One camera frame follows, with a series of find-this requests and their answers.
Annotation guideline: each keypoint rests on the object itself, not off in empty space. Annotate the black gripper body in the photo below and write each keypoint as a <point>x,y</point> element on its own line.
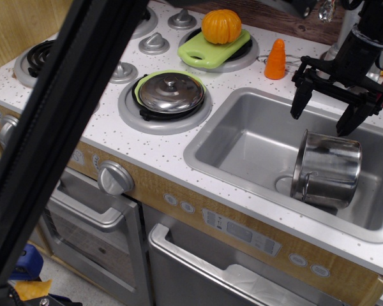
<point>344,78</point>

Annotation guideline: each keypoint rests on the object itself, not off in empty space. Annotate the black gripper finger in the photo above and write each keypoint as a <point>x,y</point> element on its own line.
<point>303,93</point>
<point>352,117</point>

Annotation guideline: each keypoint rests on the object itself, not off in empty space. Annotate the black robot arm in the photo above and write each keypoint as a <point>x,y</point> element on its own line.
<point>371,16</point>

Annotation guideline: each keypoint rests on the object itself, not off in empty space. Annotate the stainless steel pot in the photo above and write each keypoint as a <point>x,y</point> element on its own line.
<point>326,171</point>

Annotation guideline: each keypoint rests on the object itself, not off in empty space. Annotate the grey toy sink basin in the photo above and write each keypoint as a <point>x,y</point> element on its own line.
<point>252,142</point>

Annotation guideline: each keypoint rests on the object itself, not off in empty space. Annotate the steel pot lid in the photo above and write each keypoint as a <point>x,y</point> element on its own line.
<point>171,93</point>

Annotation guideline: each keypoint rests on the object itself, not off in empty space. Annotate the orange toy carrot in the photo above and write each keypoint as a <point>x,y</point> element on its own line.
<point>275,65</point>

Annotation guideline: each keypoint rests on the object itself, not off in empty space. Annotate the back right stove burner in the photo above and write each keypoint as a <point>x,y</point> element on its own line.
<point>244,57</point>

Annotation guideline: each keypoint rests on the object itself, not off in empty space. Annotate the stove burner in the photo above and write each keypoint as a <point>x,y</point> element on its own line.
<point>29,64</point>
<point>244,57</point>
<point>129,112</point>
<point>146,24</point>

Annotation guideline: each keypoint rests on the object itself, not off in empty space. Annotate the grey toy faucet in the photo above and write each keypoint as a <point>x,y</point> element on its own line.
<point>351,18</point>

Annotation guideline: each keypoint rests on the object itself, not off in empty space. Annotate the orange toy pumpkin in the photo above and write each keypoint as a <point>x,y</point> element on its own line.
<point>221,26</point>

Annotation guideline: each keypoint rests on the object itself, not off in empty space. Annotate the green toy cutting board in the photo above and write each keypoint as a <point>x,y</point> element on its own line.
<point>200,53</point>

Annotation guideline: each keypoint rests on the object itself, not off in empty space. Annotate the grey stove knob back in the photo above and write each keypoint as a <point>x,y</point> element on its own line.
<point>182,20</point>

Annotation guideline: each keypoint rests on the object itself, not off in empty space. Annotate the grey stove knob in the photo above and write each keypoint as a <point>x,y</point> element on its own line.
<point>182,20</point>
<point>123,73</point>
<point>155,44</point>

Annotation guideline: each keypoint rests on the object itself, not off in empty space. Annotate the grey stove knob middle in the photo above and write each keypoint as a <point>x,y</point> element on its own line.
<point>155,44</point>

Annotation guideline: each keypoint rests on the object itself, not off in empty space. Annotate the green plate under lid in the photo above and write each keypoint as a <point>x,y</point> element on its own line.
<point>147,79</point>

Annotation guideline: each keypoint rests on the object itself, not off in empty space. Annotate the back left stove burner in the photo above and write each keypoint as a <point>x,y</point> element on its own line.
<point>146,24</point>

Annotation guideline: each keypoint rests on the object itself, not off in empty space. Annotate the front right stove burner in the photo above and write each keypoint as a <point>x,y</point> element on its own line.
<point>129,112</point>

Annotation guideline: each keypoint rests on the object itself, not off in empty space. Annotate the grey stove knob front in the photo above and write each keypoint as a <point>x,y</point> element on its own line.
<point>123,73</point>

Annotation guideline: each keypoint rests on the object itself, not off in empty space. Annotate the silver oven dial right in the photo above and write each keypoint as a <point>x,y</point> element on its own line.
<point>113,179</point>

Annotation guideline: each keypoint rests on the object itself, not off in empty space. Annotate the silver oven dial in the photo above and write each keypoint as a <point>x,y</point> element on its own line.
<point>8,125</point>
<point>113,179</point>

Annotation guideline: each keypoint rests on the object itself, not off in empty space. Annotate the toy dishwasher door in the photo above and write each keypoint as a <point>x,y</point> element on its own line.
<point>183,278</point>

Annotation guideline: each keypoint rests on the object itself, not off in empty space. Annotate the toy oven door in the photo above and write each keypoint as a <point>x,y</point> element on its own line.
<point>100,236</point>

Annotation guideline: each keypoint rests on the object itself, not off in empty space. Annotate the front left stove burner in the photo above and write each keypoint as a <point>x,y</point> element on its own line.
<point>29,64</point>

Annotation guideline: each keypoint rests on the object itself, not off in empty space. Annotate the silver oven dial left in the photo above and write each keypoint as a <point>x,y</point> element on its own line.
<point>8,125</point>

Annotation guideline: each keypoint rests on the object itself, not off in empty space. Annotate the blue clamp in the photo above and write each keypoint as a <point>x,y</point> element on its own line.
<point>29,265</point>

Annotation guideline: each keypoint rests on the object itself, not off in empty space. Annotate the yellow cloth scrap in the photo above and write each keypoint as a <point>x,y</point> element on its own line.
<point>28,290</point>

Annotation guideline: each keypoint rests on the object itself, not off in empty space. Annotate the black aluminium frame bar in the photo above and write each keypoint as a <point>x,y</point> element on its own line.
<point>81,62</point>

